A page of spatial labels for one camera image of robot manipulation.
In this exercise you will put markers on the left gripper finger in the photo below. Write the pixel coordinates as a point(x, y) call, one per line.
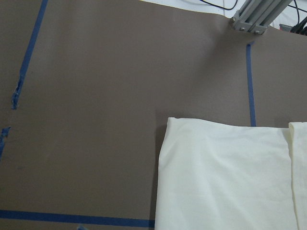
point(80, 227)

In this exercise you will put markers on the white long-sleeve printed shirt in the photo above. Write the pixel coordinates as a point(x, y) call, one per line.
point(213, 176)

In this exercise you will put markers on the red black electronics board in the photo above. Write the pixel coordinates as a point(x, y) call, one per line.
point(300, 28)

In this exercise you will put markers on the aluminium frame post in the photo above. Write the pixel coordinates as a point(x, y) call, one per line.
point(255, 16)

